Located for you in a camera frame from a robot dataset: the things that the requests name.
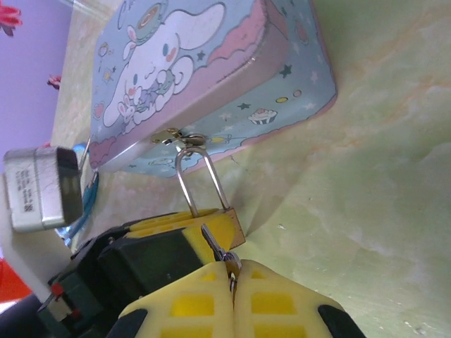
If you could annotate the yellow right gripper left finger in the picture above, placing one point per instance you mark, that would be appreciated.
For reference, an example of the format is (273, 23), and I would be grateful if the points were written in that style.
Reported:
(190, 306)

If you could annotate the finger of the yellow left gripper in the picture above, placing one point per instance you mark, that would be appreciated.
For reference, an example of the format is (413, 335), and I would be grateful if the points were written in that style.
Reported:
(158, 222)
(215, 236)

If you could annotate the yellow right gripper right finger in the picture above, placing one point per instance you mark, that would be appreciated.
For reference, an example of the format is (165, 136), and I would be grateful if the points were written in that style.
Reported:
(275, 306)

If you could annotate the brass long shackle padlock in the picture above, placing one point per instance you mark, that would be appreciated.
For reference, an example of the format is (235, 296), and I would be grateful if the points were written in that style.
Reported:
(238, 229)

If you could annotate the small silver key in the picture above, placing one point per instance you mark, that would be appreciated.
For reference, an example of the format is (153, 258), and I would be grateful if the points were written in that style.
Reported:
(229, 260)

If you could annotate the orange object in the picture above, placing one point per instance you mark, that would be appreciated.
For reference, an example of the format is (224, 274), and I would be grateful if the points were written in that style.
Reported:
(12, 281)

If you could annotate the cartoon dog tin box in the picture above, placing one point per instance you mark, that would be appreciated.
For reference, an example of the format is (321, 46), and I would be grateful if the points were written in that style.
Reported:
(211, 70)

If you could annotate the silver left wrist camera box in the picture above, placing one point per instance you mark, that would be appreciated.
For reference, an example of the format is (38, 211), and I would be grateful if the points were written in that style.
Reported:
(38, 186)

